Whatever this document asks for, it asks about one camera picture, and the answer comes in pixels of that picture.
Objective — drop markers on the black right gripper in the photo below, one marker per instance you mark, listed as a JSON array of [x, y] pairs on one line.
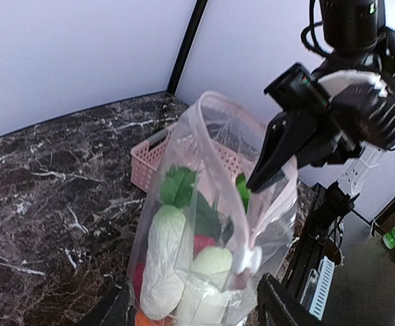
[[317, 128]]

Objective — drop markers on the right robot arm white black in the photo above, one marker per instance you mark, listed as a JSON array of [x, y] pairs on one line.
[[352, 35]]

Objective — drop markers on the green leaf toy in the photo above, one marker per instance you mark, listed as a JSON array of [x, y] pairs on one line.
[[177, 190]]

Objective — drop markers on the red apple toy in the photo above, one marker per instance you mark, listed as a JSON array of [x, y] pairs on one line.
[[201, 242], [138, 277]]

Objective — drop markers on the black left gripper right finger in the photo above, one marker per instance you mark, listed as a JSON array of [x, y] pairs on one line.
[[276, 306]]

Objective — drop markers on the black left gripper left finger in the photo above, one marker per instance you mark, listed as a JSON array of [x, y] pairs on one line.
[[116, 307]]

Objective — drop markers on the white bun toy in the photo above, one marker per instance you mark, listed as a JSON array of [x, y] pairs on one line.
[[203, 302], [162, 288]]

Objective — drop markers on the clear zip top bag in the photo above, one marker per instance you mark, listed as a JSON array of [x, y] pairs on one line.
[[263, 223]]

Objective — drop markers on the orange tangerine toy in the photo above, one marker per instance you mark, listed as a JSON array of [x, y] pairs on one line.
[[141, 319]]

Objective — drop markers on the pink plastic basket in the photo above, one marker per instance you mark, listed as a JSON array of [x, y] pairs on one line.
[[148, 154]]

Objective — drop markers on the right black frame post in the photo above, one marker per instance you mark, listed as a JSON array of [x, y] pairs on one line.
[[186, 46]]

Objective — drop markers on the white slotted cable duct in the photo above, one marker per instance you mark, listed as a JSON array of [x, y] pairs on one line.
[[321, 288]]

